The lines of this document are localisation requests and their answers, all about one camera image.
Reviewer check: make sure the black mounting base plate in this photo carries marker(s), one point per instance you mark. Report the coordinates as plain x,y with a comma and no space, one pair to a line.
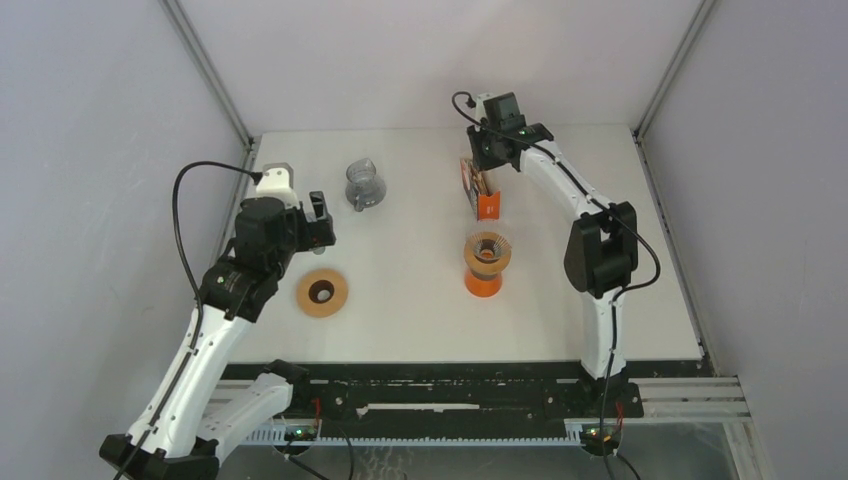
499,399

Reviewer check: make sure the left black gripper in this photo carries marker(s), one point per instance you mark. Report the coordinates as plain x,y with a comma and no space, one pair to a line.
315,233

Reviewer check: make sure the orange glass carafe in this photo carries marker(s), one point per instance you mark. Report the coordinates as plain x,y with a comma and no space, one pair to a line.
483,283

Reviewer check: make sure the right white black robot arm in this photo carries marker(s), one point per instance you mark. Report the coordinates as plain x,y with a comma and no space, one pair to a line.
602,247

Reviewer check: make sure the white cable duct strip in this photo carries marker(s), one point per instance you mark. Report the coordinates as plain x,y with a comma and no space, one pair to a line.
278,435

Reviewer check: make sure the clear glass dripper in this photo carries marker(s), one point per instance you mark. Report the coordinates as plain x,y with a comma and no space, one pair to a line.
495,230

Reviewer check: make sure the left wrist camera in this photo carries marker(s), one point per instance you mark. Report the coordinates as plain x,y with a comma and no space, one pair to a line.
277,182

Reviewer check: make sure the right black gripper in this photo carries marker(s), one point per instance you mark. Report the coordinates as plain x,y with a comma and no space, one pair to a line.
475,134

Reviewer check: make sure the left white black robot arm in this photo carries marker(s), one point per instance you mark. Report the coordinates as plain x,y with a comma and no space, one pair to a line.
172,438

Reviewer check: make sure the orange coffee filter box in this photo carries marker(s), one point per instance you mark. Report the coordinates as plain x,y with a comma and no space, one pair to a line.
482,193

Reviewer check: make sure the grey glass carafe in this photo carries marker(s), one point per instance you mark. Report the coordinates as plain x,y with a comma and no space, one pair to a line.
365,188

